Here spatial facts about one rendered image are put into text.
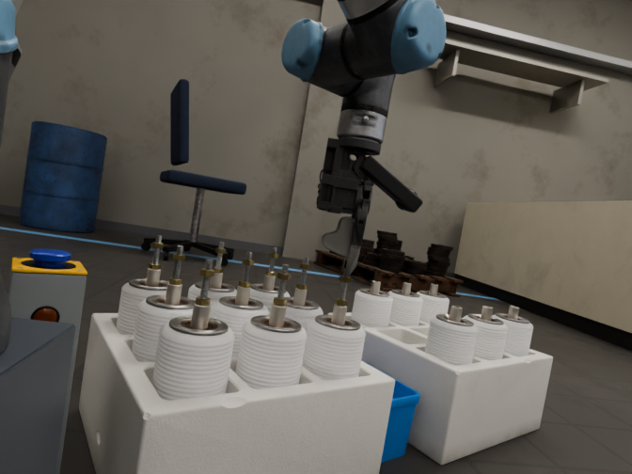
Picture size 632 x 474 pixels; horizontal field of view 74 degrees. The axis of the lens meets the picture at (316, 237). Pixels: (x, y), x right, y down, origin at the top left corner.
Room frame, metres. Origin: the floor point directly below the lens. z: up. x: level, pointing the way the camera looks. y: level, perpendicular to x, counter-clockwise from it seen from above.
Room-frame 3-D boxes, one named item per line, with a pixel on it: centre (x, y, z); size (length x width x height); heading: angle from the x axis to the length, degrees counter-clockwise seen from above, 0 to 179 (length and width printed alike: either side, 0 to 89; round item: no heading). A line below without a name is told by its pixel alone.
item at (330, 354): (0.69, -0.06, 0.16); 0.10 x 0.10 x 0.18
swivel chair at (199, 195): (2.85, 0.84, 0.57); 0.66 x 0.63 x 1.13; 96
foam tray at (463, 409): (1.03, -0.33, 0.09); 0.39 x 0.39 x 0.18; 37
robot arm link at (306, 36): (0.60, 0.02, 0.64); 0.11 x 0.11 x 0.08; 42
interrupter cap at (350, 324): (0.69, -0.06, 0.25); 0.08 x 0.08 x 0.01
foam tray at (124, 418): (0.71, 0.11, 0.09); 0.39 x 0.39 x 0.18; 36
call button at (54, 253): (0.48, 0.30, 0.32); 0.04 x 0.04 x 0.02
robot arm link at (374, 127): (0.68, -0.04, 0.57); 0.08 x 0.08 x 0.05
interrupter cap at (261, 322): (0.62, 0.04, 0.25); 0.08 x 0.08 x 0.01
